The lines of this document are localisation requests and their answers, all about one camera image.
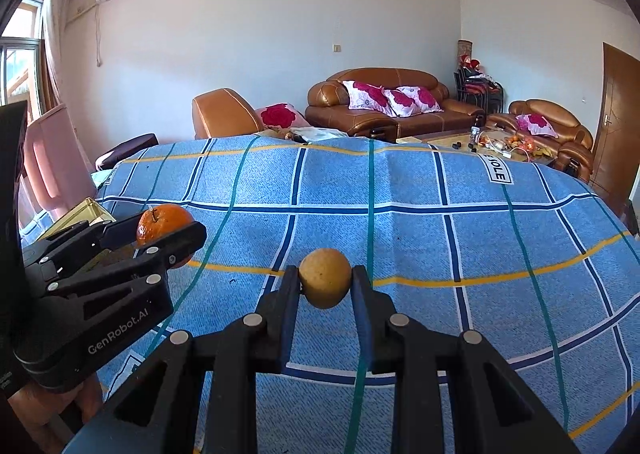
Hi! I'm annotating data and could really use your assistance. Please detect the orange with stem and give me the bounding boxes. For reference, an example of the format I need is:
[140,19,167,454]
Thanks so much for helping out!
[136,204,197,269]

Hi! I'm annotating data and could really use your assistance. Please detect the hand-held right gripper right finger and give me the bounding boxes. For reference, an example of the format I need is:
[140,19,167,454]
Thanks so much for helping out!
[351,265,583,454]

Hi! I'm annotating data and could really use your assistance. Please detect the pink electric kettle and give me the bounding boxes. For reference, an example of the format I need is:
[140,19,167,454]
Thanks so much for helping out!
[17,103,98,230]

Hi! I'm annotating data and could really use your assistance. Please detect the dark purple stool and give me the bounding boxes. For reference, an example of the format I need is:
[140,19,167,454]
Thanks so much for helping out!
[95,133,159,171]

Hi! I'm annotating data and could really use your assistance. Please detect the brown wooden door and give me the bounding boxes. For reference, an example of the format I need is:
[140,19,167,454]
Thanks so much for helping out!
[589,42,640,220]

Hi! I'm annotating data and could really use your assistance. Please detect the small yellow fruit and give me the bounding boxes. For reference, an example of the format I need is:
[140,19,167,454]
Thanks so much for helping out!
[298,247,352,309]

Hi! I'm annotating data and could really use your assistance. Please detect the white red floral pillow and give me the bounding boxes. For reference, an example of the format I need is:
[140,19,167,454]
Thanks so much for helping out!
[342,80,398,111]
[516,114,559,137]
[382,86,443,117]

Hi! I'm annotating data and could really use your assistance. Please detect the light pink curtain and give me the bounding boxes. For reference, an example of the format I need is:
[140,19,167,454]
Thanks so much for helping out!
[40,0,83,115]

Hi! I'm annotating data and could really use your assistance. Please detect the stacked dark chairs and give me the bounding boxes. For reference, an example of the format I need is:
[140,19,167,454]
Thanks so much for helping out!
[454,66,505,112]

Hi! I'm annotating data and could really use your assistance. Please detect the wooden coffee table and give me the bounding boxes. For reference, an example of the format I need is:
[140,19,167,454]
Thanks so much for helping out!
[396,129,558,167]

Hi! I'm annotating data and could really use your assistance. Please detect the person's left hand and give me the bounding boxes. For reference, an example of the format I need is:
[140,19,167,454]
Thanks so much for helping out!
[7,375,106,454]

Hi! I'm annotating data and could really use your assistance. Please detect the window with metal frame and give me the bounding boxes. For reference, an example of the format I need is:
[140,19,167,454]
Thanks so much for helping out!
[0,0,48,107]

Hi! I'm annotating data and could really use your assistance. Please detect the white paper sheets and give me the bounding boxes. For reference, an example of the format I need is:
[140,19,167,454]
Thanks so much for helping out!
[285,126,348,144]

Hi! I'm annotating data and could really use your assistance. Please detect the white air conditioner hose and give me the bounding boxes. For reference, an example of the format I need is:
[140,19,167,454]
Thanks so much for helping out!
[94,1,103,67]

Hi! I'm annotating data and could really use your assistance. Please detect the brown leather three-seat sofa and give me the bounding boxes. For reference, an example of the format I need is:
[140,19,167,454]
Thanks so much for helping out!
[305,67,486,137]

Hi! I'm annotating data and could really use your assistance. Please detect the brown leather rounded armchair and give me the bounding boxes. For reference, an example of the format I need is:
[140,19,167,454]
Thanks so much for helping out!
[487,99,594,183]

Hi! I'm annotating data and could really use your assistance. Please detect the blue plaid tablecloth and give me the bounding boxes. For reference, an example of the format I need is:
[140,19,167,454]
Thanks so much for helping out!
[92,135,640,454]

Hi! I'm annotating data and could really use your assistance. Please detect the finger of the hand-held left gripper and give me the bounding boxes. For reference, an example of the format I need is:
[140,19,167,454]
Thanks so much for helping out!
[42,221,207,325]
[22,216,144,276]

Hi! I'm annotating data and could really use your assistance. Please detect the gold metal tin tray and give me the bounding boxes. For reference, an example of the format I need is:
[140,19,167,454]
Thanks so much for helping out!
[37,198,117,242]

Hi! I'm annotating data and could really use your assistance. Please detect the assorted snacks pile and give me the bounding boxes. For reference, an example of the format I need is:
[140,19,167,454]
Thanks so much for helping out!
[470,126,551,160]

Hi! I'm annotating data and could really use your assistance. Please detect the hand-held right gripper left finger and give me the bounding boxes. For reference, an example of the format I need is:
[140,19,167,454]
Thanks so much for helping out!
[65,264,303,454]

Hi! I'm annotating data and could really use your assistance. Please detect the brown leather armchair white piping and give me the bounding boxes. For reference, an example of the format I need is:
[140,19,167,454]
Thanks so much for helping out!
[192,88,263,140]

